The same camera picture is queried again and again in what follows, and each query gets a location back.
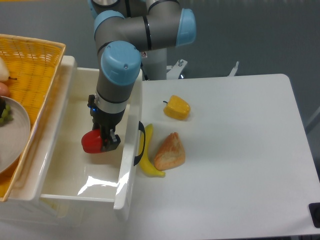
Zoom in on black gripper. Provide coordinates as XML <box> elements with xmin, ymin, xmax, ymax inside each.
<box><xmin>87</xmin><ymin>94</ymin><xmax>125</xmax><ymax>152</ymax></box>

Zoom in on red bell pepper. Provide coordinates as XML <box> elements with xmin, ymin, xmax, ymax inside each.
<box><xmin>81</xmin><ymin>129</ymin><xmax>103</xmax><ymax>154</ymax></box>

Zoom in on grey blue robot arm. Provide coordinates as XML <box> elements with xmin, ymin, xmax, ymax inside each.
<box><xmin>81</xmin><ymin>0</ymin><xmax>197</xmax><ymax>154</ymax></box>

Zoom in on white upper drawer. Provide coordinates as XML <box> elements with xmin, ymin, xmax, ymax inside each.
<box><xmin>41</xmin><ymin>68</ymin><xmax>143</xmax><ymax>221</ymax></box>

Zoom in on yellow bell pepper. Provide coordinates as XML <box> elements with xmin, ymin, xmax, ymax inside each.
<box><xmin>163</xmin><ymin>95</ymin><xmax>191</xmax><ymax>121</ymax></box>

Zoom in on yellow banana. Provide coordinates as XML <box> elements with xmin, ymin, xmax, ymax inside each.
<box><xmin>138</xmin><ymin>124</ymin><xmax>166</xmax><ymax>178</ymax></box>

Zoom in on bread loaf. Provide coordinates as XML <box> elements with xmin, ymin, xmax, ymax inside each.
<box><xmin>153</xmin><ymin>132</ymin><xmax>186</xmax><ymax>171</ymax></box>

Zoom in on grey plate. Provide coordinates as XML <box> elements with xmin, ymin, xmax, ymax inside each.
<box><xmin>0</xmin><ymin>97</ymin><xmax>31</xmax><ymax>172</ymax></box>

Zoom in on green grapes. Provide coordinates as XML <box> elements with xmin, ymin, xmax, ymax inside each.
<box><xmin>0</xmin><ymin>104</ymin><xmax>13</xmax><ymax>126</ymax></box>

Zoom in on yellow wicker basket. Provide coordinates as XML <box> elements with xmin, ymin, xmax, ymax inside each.
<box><xmin>0</xmin><ymin>34</ymin><xmax>66</xmax><ymax>202</ymax></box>

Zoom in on peach fruit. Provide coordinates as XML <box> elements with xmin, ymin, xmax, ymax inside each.
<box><xmin>0</xmin><ymin>82</ymin><xmax>11</xmax><ymax>97</ymax></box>

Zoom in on pale pear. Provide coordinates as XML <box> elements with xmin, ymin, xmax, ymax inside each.
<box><xmin>0</xmin><ymin>58</ymin><xmax>17</xmax><ymax>82</ymax></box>

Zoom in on black corner device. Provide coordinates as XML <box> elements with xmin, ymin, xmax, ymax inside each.
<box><xmin>308</xmin><ymin>202</ymin><xmax>320</xmax><ymax>229</ymax></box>

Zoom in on black drawer handle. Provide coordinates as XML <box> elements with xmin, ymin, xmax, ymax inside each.
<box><xmin>133</xmin><ymin>121</ymin><xmax>146</xmax><ymax>166</ymax></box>

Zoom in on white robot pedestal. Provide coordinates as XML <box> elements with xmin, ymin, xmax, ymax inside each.
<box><xmin>140</xmin><ymin>48</ymin><xmax>168</xmax><ymax>81</ymax></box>

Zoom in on white table bracket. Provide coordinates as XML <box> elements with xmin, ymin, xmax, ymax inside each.
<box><xmin>166</xmin><ymin>59</ymin><xmax>188</xmax><ymax>80</ymax></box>
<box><xmin>228</xmin><ymin>61</ymin><xmax>240</xmax><ymax>77</ymax></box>

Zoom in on white right table bracket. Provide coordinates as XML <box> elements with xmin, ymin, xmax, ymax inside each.
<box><xmin>228</xmin><ymin>61</ymin><xmax>240</xmax><ymax>77</ymax></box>

